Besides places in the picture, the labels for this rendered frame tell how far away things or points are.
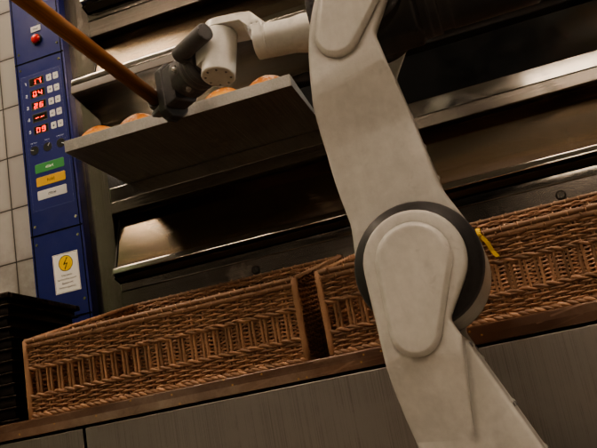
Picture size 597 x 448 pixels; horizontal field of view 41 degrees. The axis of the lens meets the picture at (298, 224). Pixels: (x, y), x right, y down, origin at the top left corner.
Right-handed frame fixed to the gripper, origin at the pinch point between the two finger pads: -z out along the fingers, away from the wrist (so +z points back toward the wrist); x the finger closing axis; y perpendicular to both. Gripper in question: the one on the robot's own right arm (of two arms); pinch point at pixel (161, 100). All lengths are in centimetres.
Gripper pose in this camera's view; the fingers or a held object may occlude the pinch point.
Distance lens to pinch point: 172.7
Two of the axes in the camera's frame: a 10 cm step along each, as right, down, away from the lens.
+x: -1.8, -9.5, 2.5
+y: -7.7, -0.2, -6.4
